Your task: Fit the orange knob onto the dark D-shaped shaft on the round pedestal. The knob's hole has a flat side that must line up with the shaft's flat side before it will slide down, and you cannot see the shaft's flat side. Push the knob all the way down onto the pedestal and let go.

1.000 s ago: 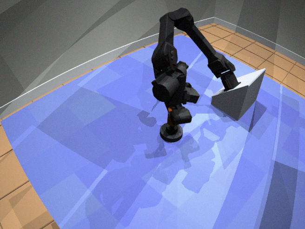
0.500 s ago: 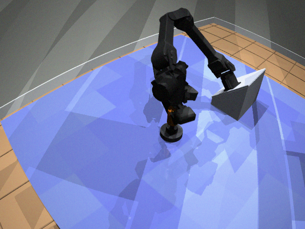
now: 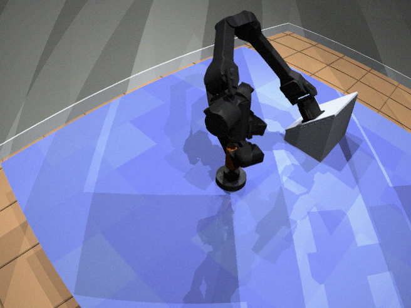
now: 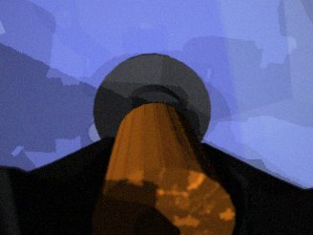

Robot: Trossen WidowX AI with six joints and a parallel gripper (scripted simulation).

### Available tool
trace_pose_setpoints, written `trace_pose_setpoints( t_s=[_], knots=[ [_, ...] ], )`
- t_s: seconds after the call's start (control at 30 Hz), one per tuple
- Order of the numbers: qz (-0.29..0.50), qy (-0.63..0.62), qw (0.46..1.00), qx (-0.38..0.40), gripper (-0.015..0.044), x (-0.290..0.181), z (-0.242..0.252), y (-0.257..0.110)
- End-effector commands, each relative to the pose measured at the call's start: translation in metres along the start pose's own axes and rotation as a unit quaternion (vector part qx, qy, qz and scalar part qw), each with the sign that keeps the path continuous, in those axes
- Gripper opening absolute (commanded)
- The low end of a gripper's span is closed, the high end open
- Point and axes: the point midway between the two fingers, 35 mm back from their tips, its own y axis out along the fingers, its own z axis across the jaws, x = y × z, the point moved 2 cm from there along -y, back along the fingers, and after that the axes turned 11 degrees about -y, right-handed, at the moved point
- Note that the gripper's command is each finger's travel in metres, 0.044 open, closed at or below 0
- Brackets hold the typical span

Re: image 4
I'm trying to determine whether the orange cylinder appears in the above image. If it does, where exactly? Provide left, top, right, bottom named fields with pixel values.
left=92, top=103, right=236, bottom=235

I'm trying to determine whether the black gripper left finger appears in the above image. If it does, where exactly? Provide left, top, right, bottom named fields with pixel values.
left=0, top=137, right=115, bottom=235

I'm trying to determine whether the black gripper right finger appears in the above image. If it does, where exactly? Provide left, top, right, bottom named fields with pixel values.
left=201, top=143, right=313, bottom=235

